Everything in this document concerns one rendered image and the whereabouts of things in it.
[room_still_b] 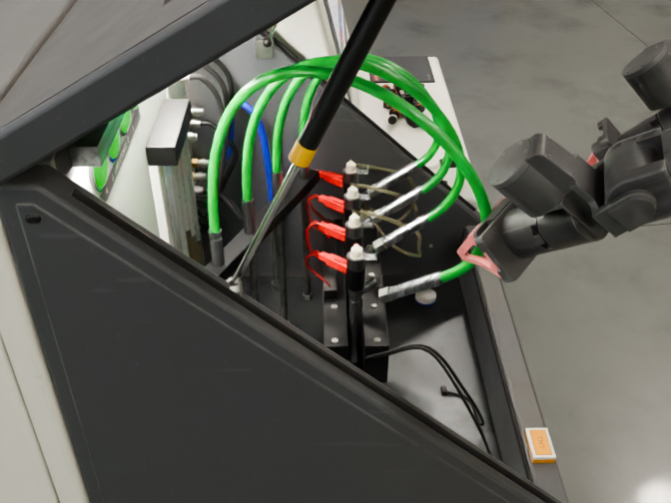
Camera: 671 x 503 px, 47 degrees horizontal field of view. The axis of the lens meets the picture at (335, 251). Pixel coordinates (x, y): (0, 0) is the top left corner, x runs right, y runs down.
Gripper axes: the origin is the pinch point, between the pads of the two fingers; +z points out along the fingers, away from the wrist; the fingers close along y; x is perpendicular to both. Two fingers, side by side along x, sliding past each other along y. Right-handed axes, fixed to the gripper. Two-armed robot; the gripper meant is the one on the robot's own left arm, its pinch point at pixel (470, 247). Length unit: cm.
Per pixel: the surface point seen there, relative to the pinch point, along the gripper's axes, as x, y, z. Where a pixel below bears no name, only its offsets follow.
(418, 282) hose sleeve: 0.7, 4.6, 7.4
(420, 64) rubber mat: -14, -81, 79
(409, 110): -18.4, 0.1, -6.4
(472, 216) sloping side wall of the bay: 10, -33, 38
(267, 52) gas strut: -36, -16, 34
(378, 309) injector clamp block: 6.5, -0.3, 29.7
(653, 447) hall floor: 114, -71, 85
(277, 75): -30.6, 5.0, 3.1
